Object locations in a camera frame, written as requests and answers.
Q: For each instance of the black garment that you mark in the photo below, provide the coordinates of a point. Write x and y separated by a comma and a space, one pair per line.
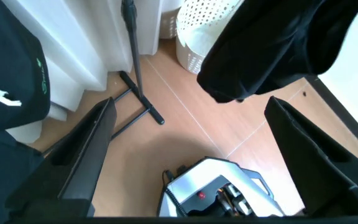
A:
259, 46

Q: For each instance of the black clothes rack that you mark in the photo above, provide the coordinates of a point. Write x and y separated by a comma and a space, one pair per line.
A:
132, 37

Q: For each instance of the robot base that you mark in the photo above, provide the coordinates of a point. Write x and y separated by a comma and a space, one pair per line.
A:
204, 177

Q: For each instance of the black shorts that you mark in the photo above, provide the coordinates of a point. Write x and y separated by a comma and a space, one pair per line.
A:
8, 62

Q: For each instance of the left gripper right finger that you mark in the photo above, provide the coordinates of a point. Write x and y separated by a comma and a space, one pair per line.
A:
322, 180

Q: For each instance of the white laundry basket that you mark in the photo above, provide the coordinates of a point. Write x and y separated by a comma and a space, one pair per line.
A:
197, 31

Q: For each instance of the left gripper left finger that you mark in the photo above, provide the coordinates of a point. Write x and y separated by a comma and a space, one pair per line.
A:
73, 174

